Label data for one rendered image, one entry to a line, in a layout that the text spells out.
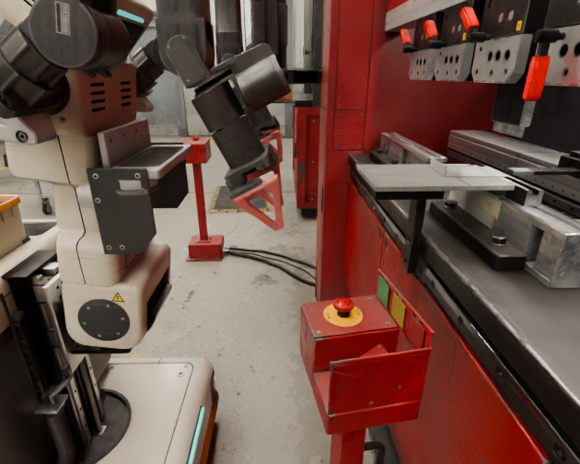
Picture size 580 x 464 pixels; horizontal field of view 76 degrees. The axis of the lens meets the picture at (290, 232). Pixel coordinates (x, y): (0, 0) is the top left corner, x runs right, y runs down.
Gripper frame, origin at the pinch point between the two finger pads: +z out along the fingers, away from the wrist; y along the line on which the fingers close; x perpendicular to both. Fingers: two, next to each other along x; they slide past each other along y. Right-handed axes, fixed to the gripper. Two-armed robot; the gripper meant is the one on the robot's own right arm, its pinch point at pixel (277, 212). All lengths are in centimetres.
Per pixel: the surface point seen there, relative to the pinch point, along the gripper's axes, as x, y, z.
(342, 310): -1.2, 1.9, 22.4
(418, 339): -11.0, -6.7, 26.8
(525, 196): -39.3, 9.8, 20.9
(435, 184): -26.4, 13.6, 13.0
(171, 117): 225, 728, -46
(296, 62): -45, 730, -22
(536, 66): -43.3, 5.7, -0.9
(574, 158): -58, 25, 27
